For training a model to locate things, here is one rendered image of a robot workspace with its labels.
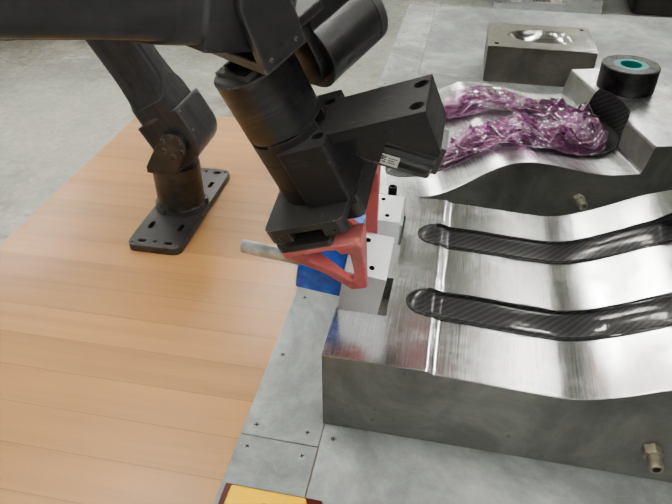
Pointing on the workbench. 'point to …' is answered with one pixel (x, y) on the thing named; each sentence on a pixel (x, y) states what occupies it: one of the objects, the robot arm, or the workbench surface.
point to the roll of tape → (628, 76)
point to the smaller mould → (536, 53)
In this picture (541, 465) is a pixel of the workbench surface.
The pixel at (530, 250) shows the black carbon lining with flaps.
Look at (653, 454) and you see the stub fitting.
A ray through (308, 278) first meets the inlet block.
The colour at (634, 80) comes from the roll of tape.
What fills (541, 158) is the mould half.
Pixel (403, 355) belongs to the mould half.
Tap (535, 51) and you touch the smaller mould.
